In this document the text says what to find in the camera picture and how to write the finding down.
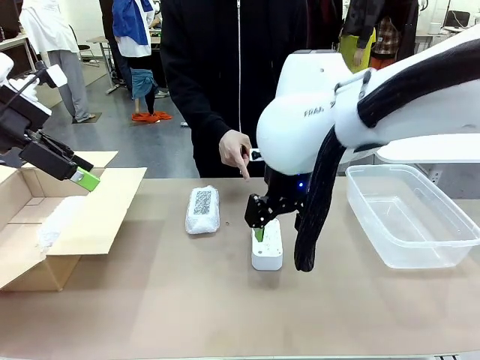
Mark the figure in white coat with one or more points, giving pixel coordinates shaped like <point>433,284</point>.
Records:
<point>48,30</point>

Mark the person's right hand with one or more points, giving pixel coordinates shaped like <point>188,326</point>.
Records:
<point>232,148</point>

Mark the figure in blue white jacket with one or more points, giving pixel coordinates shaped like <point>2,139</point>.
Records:
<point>131,30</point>

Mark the open cardboard box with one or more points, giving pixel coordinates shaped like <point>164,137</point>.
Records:
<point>93,225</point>

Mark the person in plaid shirt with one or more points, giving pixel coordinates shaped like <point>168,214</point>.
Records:
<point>388,35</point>

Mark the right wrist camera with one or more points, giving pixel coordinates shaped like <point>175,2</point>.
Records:
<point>256,154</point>

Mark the black office chair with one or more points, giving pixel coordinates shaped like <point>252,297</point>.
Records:
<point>84,48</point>

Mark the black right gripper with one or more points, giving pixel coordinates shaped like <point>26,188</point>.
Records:
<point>285,185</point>

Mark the person's right forearm black sleeve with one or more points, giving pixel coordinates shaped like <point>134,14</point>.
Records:
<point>206,112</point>

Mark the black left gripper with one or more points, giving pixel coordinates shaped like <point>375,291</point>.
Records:
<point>18,120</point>

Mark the clear plastic container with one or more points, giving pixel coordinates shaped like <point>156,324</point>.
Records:
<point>442,243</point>

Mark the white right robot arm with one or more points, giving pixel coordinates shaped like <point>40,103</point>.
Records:
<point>300,112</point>

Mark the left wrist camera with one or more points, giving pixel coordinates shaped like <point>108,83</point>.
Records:
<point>56,77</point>

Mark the bubble-wrapped clock speckled grey face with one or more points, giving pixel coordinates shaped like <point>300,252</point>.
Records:
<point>202,217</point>

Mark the person in black hoodie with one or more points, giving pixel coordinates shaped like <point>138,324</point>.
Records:
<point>210,56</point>

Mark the small white box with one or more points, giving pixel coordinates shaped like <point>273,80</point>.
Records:
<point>268,255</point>

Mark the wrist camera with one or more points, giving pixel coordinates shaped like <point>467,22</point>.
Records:
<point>56,77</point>
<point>256,154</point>

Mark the grey background desk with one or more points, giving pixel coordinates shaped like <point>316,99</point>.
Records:
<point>101,40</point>

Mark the bubble-wrapped white clock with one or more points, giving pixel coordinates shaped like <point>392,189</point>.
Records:
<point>56,221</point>

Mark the person in yellow dress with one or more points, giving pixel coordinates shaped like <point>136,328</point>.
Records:
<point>352,48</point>

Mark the orange cloth on floor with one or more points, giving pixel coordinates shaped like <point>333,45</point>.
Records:
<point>150,117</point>

